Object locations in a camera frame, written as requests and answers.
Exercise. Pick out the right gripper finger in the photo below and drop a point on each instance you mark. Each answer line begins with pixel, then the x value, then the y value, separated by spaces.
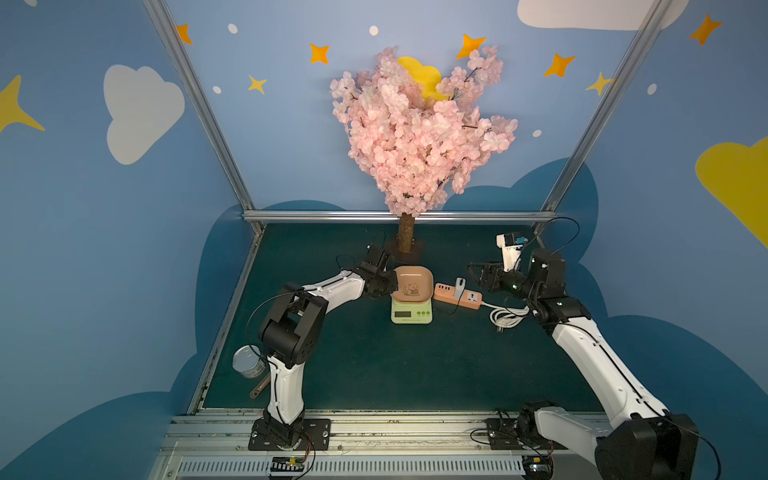
pixel 475 268
pixel 480 285

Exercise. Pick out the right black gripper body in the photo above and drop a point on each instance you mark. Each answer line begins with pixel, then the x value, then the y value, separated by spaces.
pixel 488 276

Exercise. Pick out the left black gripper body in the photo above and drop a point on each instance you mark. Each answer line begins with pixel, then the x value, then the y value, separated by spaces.
pixel 384 279

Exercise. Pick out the orange power strip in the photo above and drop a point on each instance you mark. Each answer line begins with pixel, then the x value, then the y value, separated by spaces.
pixel 470 299

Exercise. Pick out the green electronic scale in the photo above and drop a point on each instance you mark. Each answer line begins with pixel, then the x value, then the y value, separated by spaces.
pixel 411 313

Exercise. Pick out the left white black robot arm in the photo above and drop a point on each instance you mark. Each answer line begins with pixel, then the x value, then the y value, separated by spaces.
pixel 291 330

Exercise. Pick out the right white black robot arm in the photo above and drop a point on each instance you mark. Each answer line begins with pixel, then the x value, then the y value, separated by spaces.
pixel 641 438

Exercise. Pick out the pink square plate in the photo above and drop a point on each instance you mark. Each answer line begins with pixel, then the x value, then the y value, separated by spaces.
pixel 415 284

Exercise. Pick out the pink cherry blossom tree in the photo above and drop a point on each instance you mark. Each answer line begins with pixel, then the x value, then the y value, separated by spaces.
pixel 420 150

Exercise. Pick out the grey tape roll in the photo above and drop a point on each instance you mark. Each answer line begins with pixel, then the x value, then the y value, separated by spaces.
pixel 248 362

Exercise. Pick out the brown slotted scoop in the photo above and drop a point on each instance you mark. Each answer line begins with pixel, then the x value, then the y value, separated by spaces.
pixel 260 387

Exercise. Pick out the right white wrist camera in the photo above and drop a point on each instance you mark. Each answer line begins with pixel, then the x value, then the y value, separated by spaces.
pixel 511 246

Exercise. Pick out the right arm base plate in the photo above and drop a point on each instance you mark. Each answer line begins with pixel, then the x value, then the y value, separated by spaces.
pixel 501 434

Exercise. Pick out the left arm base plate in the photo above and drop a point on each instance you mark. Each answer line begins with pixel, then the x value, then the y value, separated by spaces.
pixel 312 435

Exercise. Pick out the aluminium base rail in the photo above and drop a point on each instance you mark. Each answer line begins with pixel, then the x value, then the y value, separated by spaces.
pixel 363 445

